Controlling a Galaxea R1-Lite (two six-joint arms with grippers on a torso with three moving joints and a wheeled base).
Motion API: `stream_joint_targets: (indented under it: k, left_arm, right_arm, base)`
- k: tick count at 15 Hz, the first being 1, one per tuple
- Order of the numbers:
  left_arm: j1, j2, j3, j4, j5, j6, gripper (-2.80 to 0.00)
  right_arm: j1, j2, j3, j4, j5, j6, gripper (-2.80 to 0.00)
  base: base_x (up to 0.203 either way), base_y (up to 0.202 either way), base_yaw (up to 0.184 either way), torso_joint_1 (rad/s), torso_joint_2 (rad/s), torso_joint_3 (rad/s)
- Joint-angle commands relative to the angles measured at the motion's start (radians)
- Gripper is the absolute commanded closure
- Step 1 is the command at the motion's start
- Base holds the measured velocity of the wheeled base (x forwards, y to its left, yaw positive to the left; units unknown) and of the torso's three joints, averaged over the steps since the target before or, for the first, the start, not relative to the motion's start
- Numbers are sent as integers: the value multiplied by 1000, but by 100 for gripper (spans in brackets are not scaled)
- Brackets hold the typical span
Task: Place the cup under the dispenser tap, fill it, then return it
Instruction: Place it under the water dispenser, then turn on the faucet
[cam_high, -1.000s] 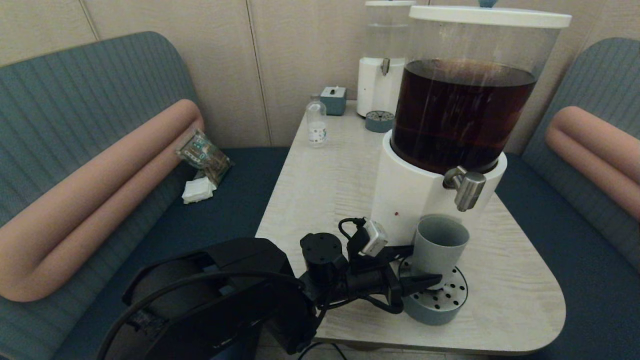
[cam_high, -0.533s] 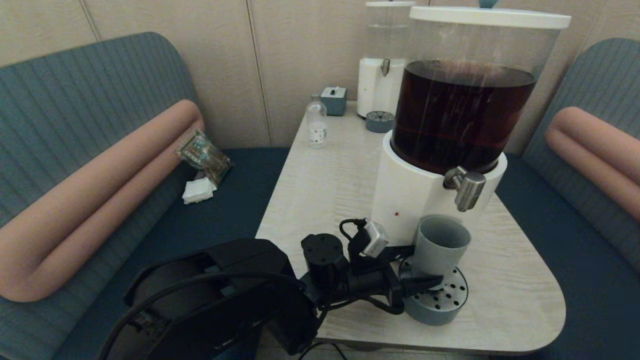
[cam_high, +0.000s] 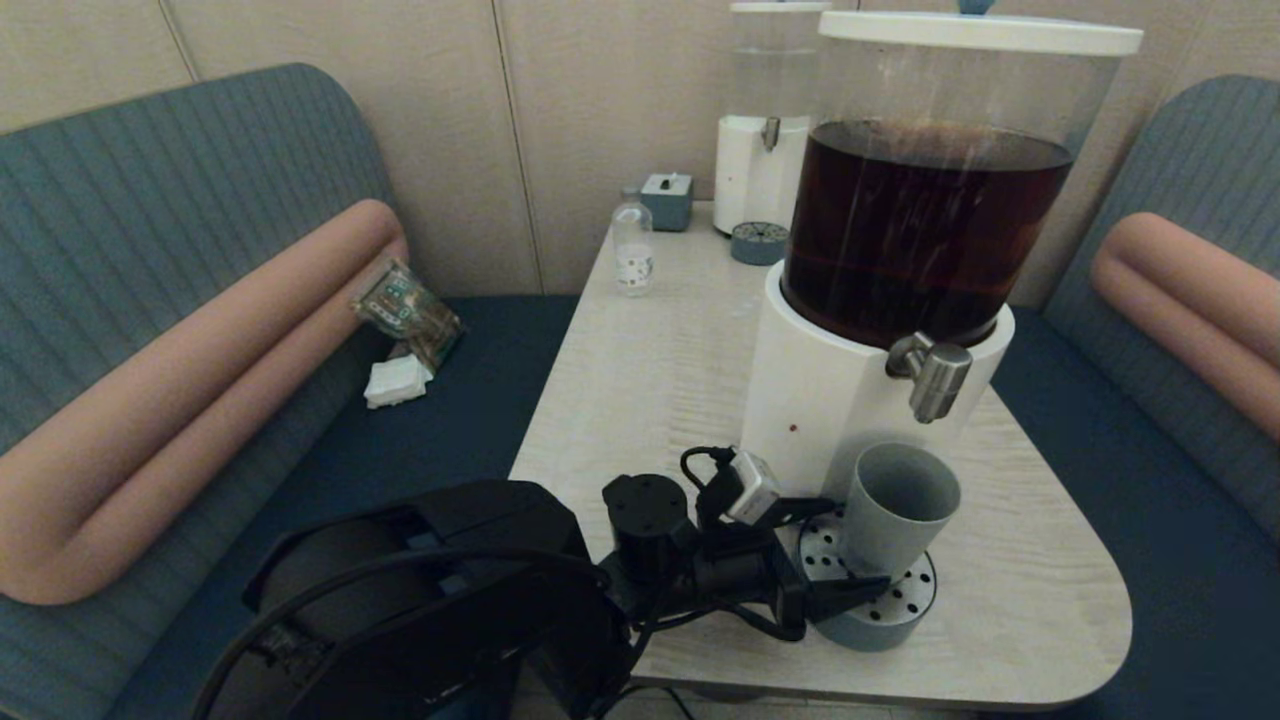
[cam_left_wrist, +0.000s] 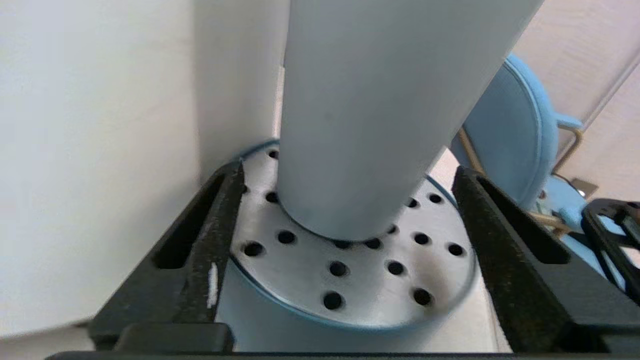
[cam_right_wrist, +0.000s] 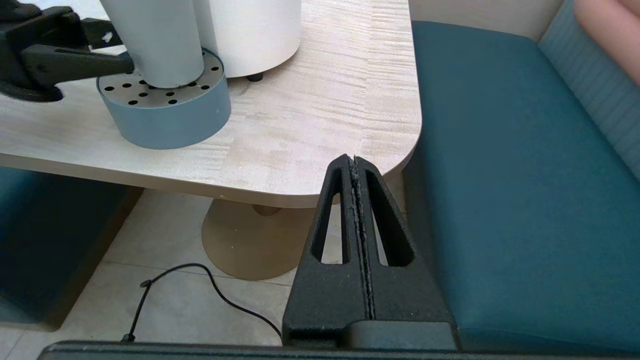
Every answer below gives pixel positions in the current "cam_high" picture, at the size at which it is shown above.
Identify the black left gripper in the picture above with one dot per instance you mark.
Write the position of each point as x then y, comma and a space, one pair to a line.
745, 575

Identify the grey-blue plastic cup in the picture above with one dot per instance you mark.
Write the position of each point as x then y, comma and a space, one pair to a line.
890, 500

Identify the large steel dispenser tap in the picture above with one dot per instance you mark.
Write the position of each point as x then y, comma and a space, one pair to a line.
940, 385

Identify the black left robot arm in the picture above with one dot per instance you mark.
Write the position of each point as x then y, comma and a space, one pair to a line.
450, 640

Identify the large round perforated drip tray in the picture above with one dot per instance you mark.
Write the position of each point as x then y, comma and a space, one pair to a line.
870, 630

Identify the small round perforated drip tray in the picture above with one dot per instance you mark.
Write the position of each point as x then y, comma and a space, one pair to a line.
758, 248

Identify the small clear bottle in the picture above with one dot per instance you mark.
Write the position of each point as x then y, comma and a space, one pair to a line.
633, 260

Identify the dark blue seat cushion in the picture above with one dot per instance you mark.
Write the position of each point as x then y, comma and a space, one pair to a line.
400, 440
1180, 600

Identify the small grey-blue box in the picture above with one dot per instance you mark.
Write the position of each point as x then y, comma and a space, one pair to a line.
667, 206

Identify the small clear dispenser white base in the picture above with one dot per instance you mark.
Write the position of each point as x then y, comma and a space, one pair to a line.
755, 178

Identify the small steel dispenser tap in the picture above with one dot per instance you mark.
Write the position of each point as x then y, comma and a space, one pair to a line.
771, 134

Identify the white folded napkin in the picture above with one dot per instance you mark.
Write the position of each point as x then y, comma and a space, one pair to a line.
397, 381

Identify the green snack packet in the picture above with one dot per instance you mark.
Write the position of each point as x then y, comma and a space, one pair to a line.
408, 314

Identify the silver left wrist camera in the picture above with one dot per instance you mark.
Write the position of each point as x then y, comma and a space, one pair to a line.
755, 488

